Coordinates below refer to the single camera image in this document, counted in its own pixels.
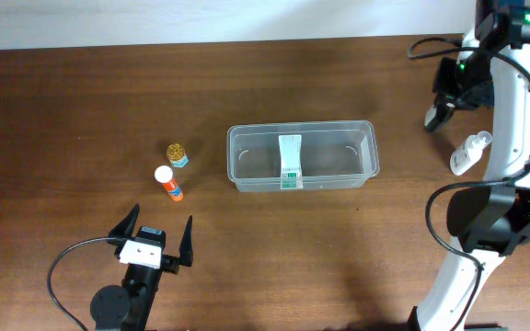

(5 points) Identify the white green tube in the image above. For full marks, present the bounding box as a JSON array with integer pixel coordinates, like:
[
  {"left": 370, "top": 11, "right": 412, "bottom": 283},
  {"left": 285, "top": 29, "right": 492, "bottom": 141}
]
[{"left": 278, "top": 135, "right": 304, "bottom": 190}]

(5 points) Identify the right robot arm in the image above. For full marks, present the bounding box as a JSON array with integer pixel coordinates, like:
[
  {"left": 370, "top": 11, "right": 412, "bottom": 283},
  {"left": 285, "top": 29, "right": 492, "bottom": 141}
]
[{"left": 408, "top": 0, "right": 530, "bottom": 331}]

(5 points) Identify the clear white spray bottle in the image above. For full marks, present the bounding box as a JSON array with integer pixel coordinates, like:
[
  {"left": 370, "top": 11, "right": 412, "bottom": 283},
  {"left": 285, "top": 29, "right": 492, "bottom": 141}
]
[{"left": 450, "top": 131, "right": 492, "bottom": 176}]

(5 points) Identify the clear plastic container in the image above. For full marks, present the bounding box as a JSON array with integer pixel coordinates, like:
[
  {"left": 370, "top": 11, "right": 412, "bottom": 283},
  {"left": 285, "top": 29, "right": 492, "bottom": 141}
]
[{"left": 227, "top": 120, "right": 380, "bottom": 192}]

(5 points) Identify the dark bottle white cap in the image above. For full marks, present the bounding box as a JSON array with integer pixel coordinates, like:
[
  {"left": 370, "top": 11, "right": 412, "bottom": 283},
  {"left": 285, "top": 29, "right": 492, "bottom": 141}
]
[{"left": 424, "top": 103, "right": 455, "bottom": 132}]

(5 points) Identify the small gold-lid jar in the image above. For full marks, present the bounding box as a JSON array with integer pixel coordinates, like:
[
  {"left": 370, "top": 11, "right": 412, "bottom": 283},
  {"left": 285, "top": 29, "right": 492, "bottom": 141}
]
[{"left": 167, "top": 143, "right": 189, "bottom": 168}]

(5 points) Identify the orange tube white cap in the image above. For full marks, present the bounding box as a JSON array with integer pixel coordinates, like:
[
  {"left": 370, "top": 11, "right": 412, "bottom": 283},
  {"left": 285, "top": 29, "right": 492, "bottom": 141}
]
[{"left": 154, "top": 165, "right": 184, "bottom": 201}]

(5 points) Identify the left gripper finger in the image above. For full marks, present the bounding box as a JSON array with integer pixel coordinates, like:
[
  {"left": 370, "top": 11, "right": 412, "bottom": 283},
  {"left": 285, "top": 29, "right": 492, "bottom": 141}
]
[
  {"left": 179, "top": 216, "right": 194, "bottom": 267},
  {"left": 109, "top": 204, "right": 140, "bottom": 239}
]

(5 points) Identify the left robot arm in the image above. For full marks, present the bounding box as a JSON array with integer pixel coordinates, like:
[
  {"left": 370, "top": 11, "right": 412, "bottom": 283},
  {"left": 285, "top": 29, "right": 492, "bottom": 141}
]
[{"left": 90, "top": 205, "right": 193, "bottom": 331}]

